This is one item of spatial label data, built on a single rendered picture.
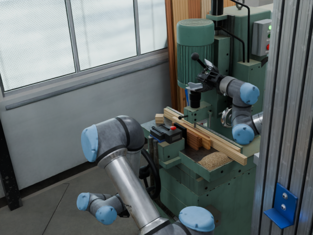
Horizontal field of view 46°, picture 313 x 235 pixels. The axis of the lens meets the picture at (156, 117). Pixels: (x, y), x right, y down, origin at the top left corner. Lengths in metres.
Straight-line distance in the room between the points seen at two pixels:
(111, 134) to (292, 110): 0.61
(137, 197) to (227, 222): 1.04
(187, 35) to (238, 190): 0.90
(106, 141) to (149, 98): 2.29
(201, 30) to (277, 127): 0.83
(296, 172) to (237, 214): 1.26
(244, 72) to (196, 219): 0.86
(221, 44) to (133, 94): 1.69
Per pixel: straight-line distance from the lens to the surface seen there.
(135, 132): 1.31
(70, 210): 3.01
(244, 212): 2.26
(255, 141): 2.17
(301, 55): 0.88
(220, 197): 2.01
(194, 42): 1.72
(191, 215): 1.26
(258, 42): 1.89
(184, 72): 1.78
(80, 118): 3.16
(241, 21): 1.84
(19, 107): 2.91
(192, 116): 1.88
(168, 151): 1.82
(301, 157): 0.95
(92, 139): 1.24
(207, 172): 1.74
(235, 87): 1.45
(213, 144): 1.89
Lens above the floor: 1.88
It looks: 27 degrees down
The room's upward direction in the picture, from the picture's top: 3 degrees counter-clockwise
